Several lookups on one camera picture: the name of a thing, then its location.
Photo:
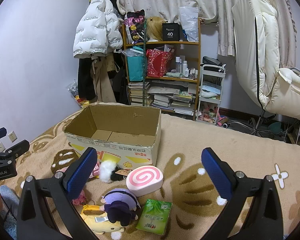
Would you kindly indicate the pile of magazines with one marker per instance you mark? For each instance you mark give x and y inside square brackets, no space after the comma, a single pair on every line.
[171,96]

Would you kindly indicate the pink plush toy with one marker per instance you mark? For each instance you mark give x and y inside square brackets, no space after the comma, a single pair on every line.
[81,199]

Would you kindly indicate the cream folded mattress chair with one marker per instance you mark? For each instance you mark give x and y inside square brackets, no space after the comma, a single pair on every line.
[256,34]

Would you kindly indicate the blonde wig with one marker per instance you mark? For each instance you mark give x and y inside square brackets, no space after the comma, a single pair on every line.
[154,28]

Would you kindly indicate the yellow plush toy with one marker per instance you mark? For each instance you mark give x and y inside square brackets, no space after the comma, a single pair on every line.
[98,221]

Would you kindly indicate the black box number 40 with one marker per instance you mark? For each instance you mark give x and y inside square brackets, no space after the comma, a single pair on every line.
[170,32]

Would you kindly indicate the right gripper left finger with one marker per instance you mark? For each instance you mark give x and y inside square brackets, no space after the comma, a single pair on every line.
[35,220]

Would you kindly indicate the purple haired plush doll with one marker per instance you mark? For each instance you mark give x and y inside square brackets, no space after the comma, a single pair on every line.
[121,206]

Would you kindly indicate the beige hanging coat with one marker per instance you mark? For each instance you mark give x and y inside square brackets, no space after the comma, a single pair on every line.
[99,72]

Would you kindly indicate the red gift bag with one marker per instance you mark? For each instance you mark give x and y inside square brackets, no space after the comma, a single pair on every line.
[158,62]

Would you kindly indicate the anime print bag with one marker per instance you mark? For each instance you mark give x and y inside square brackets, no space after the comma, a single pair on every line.
[134,22]

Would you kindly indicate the wall socket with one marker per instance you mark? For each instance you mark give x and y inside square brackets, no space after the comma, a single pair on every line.
[12,136]
[2,147]

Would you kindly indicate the wooden bookshelf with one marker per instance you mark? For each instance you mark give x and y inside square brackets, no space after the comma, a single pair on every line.
[184,65]

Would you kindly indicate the white puffer jacket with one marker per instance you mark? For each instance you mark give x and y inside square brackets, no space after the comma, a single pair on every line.
[98,31]

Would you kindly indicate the teal gift bag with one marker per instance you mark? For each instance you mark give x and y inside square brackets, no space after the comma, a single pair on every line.
[135,63]

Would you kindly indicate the plastic bag with toys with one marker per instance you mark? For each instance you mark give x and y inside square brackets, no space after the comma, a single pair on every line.
[73,90]

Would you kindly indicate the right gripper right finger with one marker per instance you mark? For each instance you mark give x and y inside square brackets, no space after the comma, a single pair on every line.
[264,219]

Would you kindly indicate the stack of books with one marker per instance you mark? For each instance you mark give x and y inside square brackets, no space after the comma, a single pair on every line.
[137,93]

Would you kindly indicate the white rolling cart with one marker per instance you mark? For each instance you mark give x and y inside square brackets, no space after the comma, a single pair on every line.
[210,93]

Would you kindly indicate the white black fluffy pompom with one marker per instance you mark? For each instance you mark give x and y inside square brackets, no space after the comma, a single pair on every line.
[108,171]

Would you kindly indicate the wall socket upper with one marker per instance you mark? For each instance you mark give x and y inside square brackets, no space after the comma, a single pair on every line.
[12,136]

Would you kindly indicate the white plastic bag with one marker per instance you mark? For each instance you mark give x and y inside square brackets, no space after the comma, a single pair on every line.
[188,17]

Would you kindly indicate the wall socket lower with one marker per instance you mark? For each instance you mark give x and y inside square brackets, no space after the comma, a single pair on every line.
[2,147]

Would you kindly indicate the green tissue pack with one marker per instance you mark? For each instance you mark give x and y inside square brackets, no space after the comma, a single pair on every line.
[154,217]

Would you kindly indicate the pink swirl roll cushion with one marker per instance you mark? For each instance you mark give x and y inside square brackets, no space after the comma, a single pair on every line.
[144,180]

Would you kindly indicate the floral beige curtain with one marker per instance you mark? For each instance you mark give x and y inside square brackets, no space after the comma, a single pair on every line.
[220,11]

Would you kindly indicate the open cardboard box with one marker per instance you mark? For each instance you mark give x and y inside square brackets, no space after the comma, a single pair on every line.
[126,135]

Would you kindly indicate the beige patterned plush rug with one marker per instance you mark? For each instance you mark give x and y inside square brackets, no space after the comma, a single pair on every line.
[126,172]

